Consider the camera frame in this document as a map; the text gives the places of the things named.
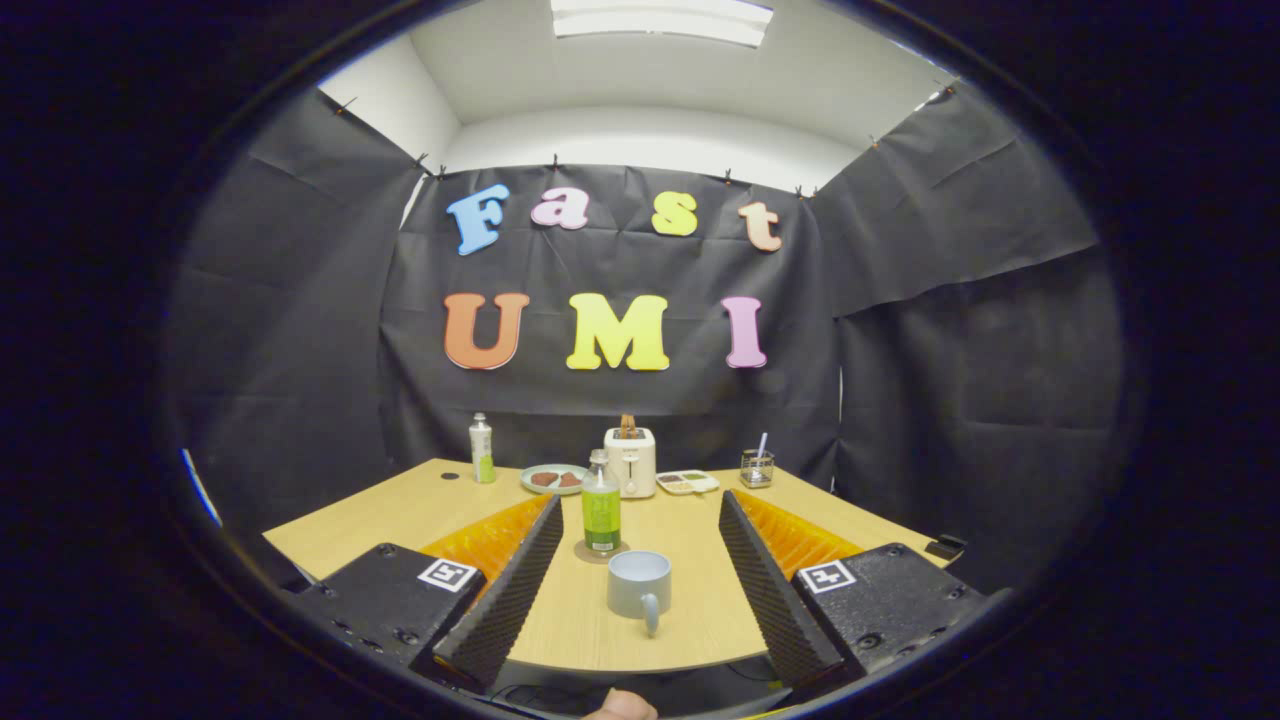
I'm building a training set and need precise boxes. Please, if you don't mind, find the pale green plate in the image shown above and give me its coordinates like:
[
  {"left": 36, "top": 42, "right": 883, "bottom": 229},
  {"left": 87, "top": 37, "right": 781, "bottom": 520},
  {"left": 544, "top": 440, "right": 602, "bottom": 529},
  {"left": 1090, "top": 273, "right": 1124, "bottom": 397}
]
[{"left": 519, "top": 463, "right": 589, "bottom": 496}]

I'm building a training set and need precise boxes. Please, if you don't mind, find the green label juice bottle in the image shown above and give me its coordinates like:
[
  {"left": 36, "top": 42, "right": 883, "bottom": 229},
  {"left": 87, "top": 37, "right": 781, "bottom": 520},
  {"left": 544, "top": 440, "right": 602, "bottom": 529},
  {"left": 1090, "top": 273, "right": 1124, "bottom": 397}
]
[{"left": 581, "top": 449, "right": 622, "bottom": 554}]

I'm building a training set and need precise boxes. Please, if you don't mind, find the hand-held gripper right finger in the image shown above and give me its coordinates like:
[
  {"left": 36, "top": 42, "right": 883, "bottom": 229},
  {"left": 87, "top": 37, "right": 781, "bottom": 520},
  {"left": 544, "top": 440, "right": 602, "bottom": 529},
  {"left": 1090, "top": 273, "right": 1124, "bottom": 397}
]
[{"left": 718, "top": 489, "right": 986, "bottom": 691}]

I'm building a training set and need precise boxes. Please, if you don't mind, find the cream toaster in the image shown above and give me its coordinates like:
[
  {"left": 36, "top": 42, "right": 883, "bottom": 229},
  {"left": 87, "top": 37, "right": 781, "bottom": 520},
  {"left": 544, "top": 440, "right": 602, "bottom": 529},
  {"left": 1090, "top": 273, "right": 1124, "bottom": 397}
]
[{"left": 603, "top": 427, "right": 658, "bottom": 500}]

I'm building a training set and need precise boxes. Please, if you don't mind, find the wooden table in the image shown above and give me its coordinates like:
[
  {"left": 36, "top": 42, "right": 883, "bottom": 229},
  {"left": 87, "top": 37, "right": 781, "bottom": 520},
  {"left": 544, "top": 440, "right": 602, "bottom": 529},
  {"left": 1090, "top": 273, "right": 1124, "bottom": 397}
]
[{"left": 262, "top": 458, "right": 951, "bottom": 673}]

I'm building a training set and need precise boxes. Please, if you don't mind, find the bright monitor screen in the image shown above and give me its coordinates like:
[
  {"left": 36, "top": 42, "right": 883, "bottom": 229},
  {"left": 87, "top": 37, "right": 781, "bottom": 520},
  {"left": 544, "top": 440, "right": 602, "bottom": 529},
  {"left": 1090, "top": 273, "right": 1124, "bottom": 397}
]
[{"left": 180, "top": 448, "right": 223, "bottom": 528}]

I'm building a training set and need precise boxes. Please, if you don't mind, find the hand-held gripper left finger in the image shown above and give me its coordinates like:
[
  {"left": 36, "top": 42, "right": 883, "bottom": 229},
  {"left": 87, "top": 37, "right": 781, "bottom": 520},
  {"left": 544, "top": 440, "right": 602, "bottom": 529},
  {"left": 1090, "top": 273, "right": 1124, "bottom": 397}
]
[{"left": 295, "top": 492, "right": 566, "bottom": 693}]

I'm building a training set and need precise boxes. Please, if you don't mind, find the pale blue cup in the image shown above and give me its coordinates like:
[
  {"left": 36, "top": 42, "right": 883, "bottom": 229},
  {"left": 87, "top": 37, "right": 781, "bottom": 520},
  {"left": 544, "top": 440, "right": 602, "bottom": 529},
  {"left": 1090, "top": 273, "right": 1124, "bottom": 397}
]
[{"left": 606, "top": 550, "right": 673, "bottom": 637}]

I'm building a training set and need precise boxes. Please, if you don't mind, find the slim white green bottle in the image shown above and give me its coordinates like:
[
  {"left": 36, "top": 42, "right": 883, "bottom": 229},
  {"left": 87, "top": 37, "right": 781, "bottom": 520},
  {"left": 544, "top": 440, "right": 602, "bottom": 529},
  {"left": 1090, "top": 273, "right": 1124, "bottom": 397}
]
[{"left": 469, "top": 412, "right": 496, "bottom": 485}]

